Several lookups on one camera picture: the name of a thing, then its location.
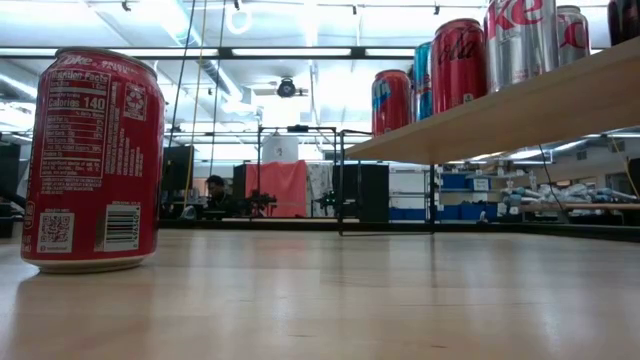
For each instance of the orange Fanta can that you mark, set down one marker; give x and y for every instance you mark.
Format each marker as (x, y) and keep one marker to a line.
(391, 102)

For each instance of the blue silver energy drink can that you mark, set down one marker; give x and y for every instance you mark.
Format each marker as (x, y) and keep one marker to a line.
(423, 80)

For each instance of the red can black Coca-Cola script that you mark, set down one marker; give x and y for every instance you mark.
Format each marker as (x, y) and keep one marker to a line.
(457, 65)

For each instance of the silver Diet Coke can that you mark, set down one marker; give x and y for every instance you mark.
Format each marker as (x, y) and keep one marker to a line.
(574, 35)
(520, 45)

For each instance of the wooden shelf with black legs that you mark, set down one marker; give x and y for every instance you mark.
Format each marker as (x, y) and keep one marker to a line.
(500, 117)

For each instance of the patterned cloth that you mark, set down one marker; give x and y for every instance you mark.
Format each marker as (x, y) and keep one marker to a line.
(317, 182)

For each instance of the small black background robot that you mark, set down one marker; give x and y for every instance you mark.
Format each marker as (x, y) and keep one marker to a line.
(327, 199)
(262, 200)

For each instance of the red cloth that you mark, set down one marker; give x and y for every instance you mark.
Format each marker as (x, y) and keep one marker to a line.
(280, 187)

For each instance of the white bucket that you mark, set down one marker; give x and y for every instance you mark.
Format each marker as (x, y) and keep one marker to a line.
(280, 148)

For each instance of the black cabinet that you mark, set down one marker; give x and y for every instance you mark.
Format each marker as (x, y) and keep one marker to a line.
(372, 192)

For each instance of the blue storage bin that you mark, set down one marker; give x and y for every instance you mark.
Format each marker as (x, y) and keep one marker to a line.
(454, 181)
(472, 211)
(405, 214)

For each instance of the round black ceiling device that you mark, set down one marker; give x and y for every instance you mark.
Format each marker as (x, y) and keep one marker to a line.
(286, 88)

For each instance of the person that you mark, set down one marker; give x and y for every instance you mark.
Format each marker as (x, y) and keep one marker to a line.
(216, 187)

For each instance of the black monitor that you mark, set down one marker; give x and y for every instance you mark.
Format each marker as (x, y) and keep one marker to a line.
(177, 167)

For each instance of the clear plastic wrapped bundle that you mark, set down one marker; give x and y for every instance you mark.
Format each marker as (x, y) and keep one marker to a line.
(565, 192)

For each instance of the wooden workbench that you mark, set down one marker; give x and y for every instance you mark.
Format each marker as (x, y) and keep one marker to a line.
(575, 206)

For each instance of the black hanging device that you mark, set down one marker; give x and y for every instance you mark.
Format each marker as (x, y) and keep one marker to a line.
(125, 5)

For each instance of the black rig frame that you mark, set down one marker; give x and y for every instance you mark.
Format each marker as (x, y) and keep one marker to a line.
(298, 128)

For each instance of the black metal table frame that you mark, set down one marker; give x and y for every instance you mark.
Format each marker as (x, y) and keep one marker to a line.
(500, 228)

